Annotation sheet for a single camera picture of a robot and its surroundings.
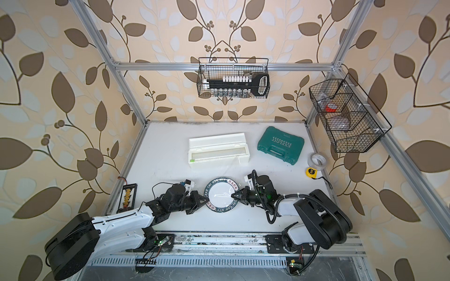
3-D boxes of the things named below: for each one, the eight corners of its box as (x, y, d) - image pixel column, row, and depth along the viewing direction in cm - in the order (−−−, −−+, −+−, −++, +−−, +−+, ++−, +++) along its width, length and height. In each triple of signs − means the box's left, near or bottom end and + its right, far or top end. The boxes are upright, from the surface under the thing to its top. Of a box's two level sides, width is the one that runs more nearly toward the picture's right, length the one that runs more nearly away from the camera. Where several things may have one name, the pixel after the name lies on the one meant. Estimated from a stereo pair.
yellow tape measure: (305, 176, 97) (307, 173, 94) (305, 169, 100) (307, 166, 97) (315, 178, 96) (317, 176, 93) (315, 171, 99) (317, 168, 96)
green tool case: (252, 147, 108) (253, 143, 105) (264, 128, 119) (265, 123, 116) (294, 166, 100) (296, 162, 96) (303, 143, 111) (305, 138, 107)
